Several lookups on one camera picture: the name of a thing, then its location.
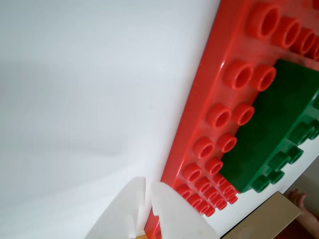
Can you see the green lego brick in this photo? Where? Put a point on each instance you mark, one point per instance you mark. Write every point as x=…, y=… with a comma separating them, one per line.
x=269, y=119

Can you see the red lego baseplate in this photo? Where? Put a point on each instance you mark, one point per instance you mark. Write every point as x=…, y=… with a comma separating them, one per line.
x=214, y=49

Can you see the bare human forearm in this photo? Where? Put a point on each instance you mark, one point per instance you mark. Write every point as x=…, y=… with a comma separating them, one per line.
x=310, y=224

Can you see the bare human hand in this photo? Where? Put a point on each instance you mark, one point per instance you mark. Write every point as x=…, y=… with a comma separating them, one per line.
x=297, y=199

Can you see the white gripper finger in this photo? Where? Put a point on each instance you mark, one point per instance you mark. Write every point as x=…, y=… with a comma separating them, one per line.
x=179, y=216
x=127, y=204

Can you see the brown cardboard box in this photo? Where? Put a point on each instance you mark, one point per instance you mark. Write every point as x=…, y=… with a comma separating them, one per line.
x=269, y=216

